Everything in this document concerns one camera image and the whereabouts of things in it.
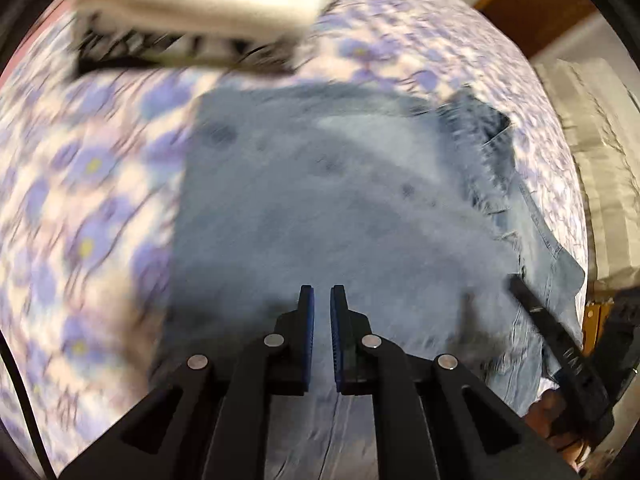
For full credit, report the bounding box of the black cable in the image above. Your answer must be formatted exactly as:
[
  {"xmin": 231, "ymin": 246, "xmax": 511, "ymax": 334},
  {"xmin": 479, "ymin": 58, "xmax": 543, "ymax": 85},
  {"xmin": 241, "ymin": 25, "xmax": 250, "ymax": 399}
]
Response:
[{"xmin": 0, "ymin": 332, "xmax": 57, "ymax": 480}]

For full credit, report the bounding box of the purple cat print blanket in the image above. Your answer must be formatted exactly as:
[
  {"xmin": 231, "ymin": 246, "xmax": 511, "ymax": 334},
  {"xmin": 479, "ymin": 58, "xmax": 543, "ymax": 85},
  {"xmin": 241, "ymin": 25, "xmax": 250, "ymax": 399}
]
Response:
[{"xmin": 0, "ymin": 0, "xmax": 591, "ymax": 480}]

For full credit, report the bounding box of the wooden framed floral wardrobe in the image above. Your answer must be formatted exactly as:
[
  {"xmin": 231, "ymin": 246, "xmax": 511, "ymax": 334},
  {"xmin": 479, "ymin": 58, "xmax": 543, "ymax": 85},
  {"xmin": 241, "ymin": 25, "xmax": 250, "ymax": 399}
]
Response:
[{"xmin": 430, "ymin": 0, "xmax": 616, "ymax": 58}]

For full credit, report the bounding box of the person's right hand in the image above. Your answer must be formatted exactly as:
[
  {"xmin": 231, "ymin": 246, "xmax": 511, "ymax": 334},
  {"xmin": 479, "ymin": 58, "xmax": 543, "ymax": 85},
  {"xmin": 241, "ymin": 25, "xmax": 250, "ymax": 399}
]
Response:
[{"xmin": 525, "ymin": 389, "xmax": 593, "ymax": 468}]

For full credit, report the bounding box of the black and white patterned garment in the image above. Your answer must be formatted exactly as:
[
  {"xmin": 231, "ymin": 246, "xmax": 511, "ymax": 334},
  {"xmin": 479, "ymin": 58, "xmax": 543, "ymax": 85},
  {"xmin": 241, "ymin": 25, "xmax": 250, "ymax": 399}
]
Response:
[{"xmin": 75, "ymin": 15, "xmax": 301, "ymax": 78}]

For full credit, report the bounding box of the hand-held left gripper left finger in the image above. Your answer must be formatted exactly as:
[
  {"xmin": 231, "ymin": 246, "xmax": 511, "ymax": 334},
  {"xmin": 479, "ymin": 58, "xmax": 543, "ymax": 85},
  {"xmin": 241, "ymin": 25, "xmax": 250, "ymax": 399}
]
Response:
[{"xmin": 59, "ymin": 285, "xmax": 316, "ymax": 480}]

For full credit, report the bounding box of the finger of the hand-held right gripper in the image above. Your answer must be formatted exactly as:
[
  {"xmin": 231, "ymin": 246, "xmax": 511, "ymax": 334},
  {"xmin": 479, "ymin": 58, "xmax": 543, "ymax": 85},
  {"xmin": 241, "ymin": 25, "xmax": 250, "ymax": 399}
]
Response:
[{"xmin": 509, "ymin": 274, "xmax": 557, "ymax": 342}]

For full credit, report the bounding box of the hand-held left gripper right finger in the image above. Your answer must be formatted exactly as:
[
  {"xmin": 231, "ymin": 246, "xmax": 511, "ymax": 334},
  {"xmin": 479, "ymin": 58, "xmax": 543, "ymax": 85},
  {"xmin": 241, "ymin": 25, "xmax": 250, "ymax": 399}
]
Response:
[{"xmin": 330, "ymin": 285, "xmax": 581, "ymax": 480}]

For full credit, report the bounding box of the orange wooden frame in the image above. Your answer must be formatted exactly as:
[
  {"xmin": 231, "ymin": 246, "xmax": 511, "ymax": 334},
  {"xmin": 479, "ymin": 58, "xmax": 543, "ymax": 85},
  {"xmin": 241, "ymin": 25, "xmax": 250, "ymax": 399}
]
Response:
[{"xmin": 582, "ymin": 297, "xmax": 615, "ymax": 361}]

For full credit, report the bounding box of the blue denim jacket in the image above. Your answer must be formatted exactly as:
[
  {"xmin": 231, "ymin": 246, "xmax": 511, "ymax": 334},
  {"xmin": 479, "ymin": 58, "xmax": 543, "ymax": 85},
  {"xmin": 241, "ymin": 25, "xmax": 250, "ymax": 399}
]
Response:
[{"xmin": 155, "ymin": 82, "xmax": 586, "ymax": 480}]

